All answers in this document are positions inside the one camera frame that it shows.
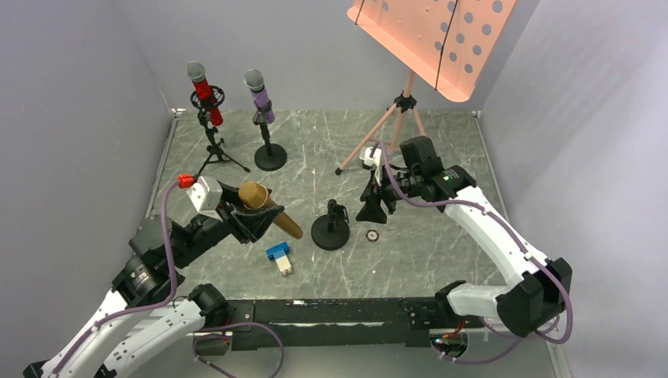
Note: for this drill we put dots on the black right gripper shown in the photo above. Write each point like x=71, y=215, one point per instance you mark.
x=380, y=189

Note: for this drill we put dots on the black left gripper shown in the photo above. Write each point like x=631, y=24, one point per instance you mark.
x=228, y=211

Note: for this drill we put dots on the gold microphone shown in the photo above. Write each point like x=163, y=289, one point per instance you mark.
x=256, y=196

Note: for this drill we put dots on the black round-base clip mic stand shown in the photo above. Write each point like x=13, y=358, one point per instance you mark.
x=331, y=231

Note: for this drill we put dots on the black round-base fork mic stand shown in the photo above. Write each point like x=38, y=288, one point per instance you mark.
x=270, y=156

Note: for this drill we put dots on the black tripod shock mount stand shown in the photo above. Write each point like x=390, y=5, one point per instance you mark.
x=205, y=117

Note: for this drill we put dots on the purple glitter microphone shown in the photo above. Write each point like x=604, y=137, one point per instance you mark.
x=255, y=82

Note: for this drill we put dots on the red glitter microphone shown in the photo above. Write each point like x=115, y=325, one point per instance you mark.
x=204, y=92

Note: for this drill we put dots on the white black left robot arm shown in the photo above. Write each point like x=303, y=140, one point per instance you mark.
x=140, y=314

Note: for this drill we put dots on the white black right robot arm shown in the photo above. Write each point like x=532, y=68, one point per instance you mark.
x=536, y=288

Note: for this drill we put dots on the pink music stand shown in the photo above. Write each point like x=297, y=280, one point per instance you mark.
x=451, y=45

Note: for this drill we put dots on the brown poker chip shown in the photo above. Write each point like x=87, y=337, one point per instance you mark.
x=372, y=236

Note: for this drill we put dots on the blue white toy brick block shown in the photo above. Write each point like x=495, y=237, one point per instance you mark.
x=279, y=254

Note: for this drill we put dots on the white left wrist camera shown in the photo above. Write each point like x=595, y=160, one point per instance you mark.
x=205, y=194

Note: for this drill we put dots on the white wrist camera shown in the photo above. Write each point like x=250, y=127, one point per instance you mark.
x=371, y=158
x=205, y=194

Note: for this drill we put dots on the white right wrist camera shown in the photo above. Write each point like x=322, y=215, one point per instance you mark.
x=371, y=158

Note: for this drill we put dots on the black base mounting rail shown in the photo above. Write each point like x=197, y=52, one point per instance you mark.
x=411, y=321

